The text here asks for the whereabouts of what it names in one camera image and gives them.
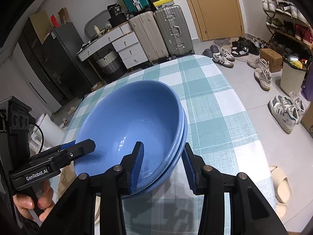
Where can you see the white drawer dresser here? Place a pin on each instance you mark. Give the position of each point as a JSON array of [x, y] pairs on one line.
[[127, 46]]

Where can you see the purple bag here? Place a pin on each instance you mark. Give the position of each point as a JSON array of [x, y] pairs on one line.
[[308, 85]]

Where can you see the silver suitcase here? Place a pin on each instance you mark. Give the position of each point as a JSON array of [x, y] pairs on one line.
[[173, 29]]

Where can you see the grey doormat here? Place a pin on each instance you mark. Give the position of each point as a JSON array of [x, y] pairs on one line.
[[222, 41]]

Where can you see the beige trash bin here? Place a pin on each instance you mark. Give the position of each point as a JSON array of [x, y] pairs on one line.
[[292, 78]]

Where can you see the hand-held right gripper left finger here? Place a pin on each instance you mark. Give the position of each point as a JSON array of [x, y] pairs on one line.
[[137, 166]]

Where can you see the beige suitcase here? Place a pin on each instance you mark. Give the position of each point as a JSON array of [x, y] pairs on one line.
[[146, 36]]

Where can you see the wooden shoe rack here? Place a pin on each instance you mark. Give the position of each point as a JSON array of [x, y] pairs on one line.
[[288, 34]]

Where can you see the dark glass wardrobe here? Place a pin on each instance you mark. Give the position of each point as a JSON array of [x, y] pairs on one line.
[[31, 66]]

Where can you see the shoe rack with shoes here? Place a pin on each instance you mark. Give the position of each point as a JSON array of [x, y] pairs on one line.
[[281, 7]]

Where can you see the white bottle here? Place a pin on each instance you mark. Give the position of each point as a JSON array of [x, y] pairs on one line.
[[97, 31]]

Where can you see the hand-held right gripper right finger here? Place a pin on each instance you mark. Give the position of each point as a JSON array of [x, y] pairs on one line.
[[189, 169]]

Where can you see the yellow black shoe box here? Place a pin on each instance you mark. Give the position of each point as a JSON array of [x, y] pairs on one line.
[[162, 2]]

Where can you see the plain cardboard box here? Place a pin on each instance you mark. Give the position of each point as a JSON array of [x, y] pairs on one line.
[[271, 58]]

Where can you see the flat cardboard sheet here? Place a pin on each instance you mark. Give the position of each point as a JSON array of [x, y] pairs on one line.
[[40, 25]]

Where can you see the small cardboard box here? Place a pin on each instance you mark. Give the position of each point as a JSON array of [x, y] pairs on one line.
[[97, 87]]

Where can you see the beige slide sandal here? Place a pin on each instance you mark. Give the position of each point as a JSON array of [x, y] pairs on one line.
[[281, 210], [281, 183]]

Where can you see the white green sneaker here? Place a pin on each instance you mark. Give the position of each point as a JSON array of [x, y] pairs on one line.
[[297, 105], [281, 112]]

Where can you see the red paper bag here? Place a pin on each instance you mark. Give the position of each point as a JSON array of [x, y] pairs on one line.
[[54, 21]]

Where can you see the white electric kettle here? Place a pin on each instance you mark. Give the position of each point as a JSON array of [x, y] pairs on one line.
[[52, 129]]

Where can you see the scattered sneakers and slippers group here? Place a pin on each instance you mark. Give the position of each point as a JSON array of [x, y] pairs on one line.
[[234, 51]]

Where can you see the dark grey refrigerator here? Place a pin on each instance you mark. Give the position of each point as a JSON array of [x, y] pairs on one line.
[[66, 53]]

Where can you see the beige slipper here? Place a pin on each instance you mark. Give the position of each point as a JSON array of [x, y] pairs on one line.
[[72, 109], [65, 122]]

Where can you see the brown cardboard box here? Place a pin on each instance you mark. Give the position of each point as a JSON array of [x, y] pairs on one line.
[[63, 16]]

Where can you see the woven laundry basket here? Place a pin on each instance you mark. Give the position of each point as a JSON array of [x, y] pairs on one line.
[[110, 64]]

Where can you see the black printed bag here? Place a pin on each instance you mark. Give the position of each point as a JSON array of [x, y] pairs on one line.
[[115, 9]]

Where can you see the tan wooden door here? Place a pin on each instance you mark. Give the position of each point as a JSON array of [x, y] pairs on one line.
[[215, 7]]

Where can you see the plaid teal tablecloth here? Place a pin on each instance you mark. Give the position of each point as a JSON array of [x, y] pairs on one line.
[[212, 107]]

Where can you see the person's left hand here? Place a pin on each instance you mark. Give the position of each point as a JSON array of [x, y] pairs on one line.
[[46, 193]]

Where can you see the beige plate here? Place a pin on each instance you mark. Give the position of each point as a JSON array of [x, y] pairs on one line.
[[66, 178]]

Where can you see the oval mirror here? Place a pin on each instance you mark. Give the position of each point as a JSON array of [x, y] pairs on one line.
[[94, 22]]

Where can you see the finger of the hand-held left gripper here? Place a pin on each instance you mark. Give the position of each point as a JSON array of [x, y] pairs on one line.
[[67, 145], [78, 149]]

